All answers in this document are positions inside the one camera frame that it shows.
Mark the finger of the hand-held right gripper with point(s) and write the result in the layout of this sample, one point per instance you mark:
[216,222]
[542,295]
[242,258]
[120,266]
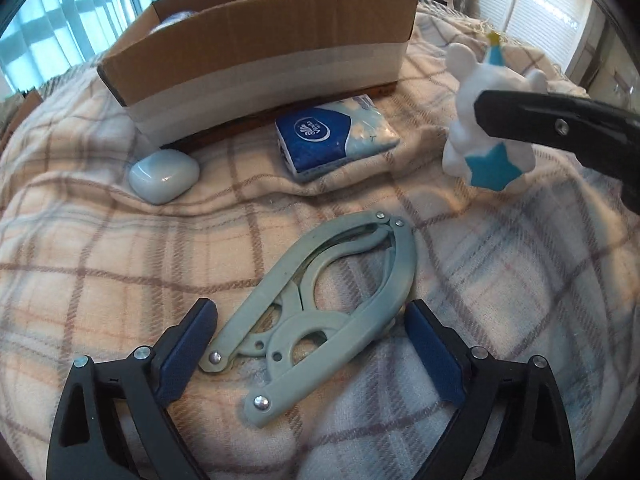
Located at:
[555,125]

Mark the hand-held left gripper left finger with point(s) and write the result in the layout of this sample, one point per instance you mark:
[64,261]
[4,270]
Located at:
[181,347]

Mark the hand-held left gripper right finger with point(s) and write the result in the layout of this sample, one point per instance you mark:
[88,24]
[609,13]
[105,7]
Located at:
[434,350]

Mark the white and blue figurine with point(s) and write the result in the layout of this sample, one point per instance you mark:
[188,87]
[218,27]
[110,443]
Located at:
[467,125]

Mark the green folding clothes hanger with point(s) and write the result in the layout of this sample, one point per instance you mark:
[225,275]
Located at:
[350,285]

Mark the white earbud case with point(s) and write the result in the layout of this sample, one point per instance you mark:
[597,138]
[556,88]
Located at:
[162,175]

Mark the blue tissue packet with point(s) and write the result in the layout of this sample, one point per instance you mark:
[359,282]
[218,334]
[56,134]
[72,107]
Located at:
[335,132]

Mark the cardboard box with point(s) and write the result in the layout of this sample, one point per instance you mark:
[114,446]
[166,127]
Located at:
[260,55]

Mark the plaid blanket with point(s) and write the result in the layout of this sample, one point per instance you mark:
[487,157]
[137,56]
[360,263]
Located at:
[125,270]

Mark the blue window curtain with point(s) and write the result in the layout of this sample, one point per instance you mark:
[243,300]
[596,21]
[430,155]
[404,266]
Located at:
[65,15]

